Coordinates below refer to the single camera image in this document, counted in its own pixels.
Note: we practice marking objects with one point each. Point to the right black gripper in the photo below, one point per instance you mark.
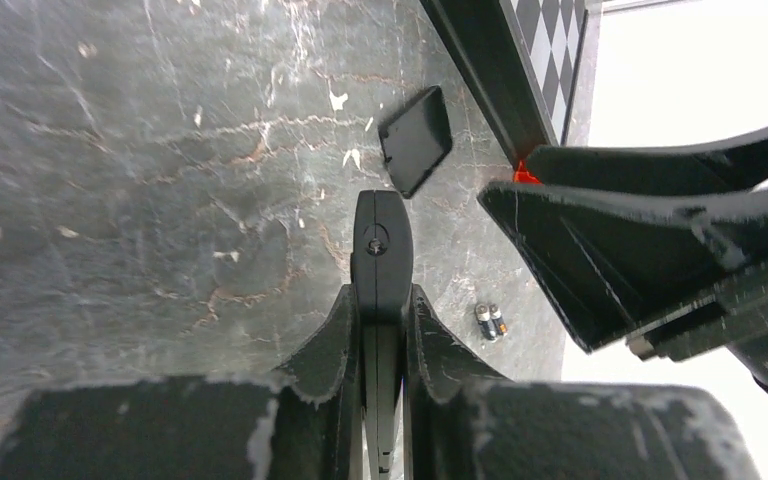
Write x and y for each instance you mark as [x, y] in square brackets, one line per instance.
[676, 274]

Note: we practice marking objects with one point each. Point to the black remote control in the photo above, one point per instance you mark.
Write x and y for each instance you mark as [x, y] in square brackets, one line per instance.
[381, 276]

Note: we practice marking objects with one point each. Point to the black grey checkerboard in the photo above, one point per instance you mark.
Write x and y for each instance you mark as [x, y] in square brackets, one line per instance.
[520, 61]

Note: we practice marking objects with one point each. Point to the dark battery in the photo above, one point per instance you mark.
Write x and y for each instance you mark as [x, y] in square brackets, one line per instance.
[484, 322]
[497, 320]

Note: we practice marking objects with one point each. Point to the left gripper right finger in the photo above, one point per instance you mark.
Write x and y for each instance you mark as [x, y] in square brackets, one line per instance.
[465, 420]

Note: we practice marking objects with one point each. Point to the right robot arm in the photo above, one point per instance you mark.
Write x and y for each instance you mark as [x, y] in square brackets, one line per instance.
[664, 248]

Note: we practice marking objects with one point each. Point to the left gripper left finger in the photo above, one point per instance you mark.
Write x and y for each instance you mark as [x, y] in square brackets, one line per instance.
[298, 421]

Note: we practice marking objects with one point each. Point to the orange round object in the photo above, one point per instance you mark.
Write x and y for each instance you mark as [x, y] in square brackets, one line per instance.
[523, 175]

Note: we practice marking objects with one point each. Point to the black battery cover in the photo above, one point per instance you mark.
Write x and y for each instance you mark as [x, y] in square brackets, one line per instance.
[415, 139]

